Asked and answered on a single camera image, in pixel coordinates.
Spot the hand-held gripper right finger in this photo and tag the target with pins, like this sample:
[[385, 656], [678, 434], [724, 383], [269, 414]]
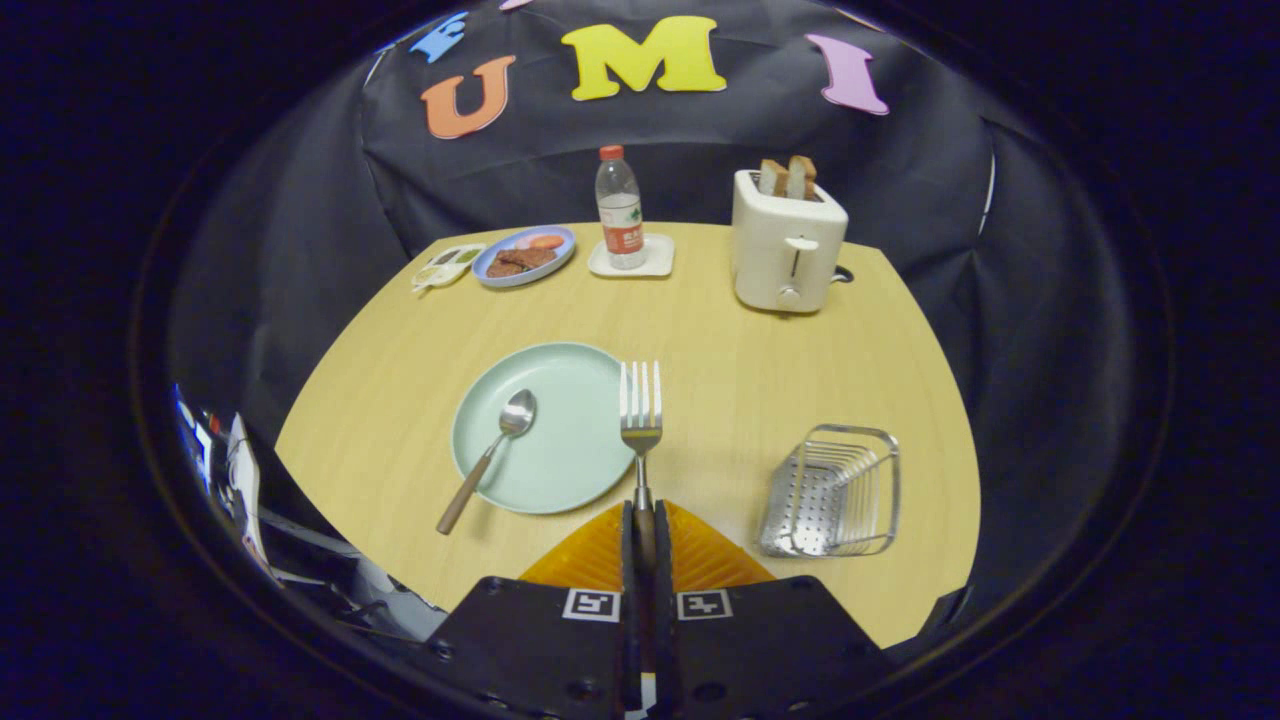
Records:
[[664, 600]]

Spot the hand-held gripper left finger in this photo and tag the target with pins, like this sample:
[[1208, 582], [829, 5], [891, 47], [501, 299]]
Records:
[[628, 600]]

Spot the pale green plate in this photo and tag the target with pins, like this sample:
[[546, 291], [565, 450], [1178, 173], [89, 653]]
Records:
[[570, 450]]

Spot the white square coaster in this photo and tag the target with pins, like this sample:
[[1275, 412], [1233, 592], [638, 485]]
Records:
[[660, 262]]

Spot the blue plate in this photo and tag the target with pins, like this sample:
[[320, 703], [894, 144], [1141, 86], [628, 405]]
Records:
[[490, 275]]

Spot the brown meat slices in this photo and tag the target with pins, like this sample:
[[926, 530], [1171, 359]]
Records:
[[520, 262]]

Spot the orange food slice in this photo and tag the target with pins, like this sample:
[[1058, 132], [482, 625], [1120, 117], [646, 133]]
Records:
[[547, 241]]

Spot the white toaster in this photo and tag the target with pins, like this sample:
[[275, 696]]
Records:
[[780, 250]]

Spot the white divided sauce tray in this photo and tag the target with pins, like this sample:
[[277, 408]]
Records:
[[445, 268]]

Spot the clear water bottle red cap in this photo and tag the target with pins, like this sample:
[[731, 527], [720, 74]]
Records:
[[620, 215]]

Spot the white and grey equipment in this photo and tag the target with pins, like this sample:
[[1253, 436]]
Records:
[[243, 470]]

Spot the toast slice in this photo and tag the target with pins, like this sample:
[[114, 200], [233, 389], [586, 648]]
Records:
[[772, 180], [802, 178]]

